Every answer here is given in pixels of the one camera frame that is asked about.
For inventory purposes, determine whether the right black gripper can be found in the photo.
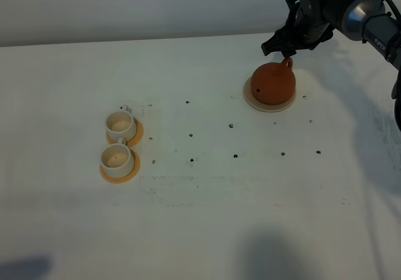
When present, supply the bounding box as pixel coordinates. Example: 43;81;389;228
261;0;333;58

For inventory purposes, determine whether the near white teacup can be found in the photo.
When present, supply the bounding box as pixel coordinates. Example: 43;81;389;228
101;137;135;179

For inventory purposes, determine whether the far orange saucer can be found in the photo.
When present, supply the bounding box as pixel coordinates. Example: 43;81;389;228
105;119;144;148

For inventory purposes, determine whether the far white teacup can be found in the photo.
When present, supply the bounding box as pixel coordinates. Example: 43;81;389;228
106;105;137;142

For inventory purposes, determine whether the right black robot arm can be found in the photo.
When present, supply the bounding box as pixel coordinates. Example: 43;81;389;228
261;0;400;70

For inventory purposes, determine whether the near orange saucer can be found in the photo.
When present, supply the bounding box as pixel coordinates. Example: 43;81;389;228
100;150;140;184

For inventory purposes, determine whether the white teacup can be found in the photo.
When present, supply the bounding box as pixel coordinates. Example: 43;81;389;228
106;105;137;142
101;137;135;179

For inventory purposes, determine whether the beige round teapot coaster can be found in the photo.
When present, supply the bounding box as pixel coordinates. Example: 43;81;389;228
242;77;296;113

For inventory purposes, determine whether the brown clay teapot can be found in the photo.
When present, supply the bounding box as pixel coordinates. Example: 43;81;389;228
250;58;296;105

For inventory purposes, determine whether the orange saucer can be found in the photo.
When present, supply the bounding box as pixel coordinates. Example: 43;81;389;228
105;119;144;148
100;150;140;184

